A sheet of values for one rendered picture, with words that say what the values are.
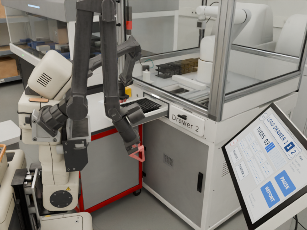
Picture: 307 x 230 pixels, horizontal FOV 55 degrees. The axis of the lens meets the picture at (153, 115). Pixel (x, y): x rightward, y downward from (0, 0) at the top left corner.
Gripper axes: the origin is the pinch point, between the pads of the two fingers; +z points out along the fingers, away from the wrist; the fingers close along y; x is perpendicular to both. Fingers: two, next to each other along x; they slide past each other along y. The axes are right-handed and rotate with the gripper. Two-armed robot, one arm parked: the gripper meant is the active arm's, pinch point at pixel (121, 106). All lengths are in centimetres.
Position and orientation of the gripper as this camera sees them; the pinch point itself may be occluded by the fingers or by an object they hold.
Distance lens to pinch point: 221.8
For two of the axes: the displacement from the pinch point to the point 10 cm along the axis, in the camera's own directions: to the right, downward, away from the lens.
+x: -6.2, 3.3, -7.1
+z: -0.2, 9.0, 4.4
